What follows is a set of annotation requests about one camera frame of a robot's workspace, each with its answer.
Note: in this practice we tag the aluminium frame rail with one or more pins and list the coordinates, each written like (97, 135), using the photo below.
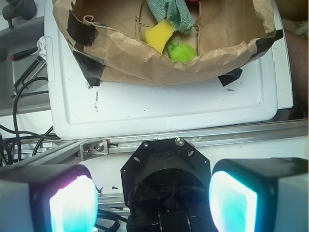
(260, 140)

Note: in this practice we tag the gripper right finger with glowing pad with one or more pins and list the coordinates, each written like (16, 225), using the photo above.
(260, 195)

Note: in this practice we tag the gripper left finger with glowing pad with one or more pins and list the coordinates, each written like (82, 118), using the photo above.
(47, 198)

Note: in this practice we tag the green fuzzy cloth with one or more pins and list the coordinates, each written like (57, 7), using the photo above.
(181, 52)

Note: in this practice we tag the brown paper bag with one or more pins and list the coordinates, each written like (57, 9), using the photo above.
(106, 39)

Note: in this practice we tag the crumpled white paper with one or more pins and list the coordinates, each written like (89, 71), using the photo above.
(41, 46)

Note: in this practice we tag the yellow sponge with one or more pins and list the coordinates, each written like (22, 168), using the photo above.
(158, 36)

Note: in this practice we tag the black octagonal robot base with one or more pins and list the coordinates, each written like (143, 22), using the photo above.
(165, 186)

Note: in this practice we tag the teal blue cloth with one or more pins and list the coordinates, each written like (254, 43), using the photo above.
(175, 12)

